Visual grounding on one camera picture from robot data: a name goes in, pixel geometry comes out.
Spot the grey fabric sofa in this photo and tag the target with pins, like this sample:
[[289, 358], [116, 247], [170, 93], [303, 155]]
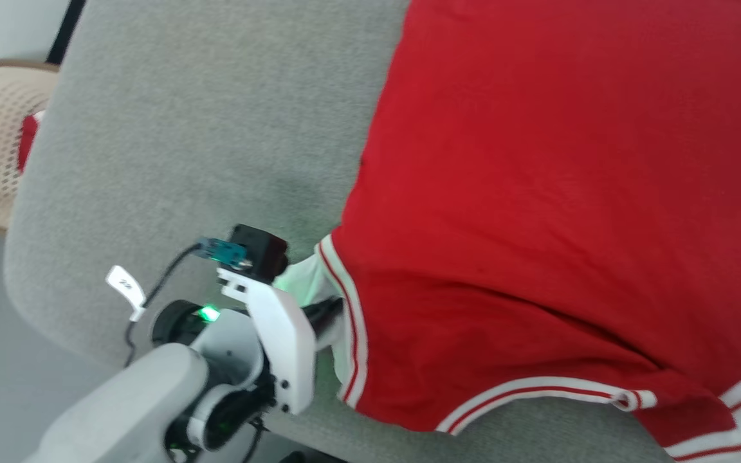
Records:
[[216, 128]]

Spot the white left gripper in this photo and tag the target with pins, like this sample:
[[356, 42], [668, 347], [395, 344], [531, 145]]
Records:
[[287, 341]]

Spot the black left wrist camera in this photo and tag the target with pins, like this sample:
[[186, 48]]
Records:
[[258, 251]]

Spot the red garment with white trim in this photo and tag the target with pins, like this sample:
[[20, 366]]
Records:
[[538, 193]]

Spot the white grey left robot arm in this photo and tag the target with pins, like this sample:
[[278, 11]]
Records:
[[139, 399]]

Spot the red cloth in basket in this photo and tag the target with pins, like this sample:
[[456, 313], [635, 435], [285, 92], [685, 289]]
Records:
[[26, 141]]

